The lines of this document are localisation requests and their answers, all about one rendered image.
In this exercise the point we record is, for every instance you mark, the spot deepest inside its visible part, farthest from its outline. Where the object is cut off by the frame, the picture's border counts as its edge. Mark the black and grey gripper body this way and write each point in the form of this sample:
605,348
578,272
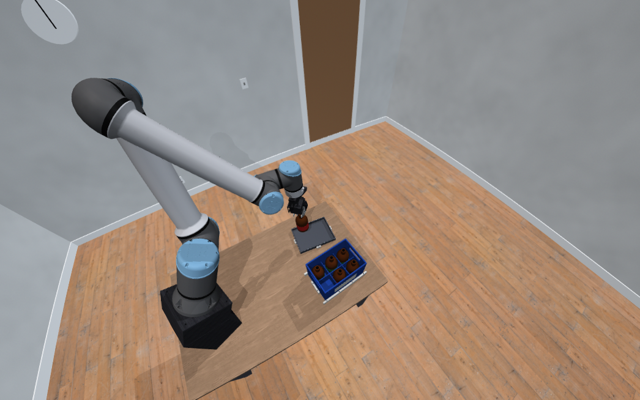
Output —
296,205

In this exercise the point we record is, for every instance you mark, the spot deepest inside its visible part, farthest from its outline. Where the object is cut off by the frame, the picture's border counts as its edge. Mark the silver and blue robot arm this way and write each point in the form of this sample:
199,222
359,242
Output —
113,108

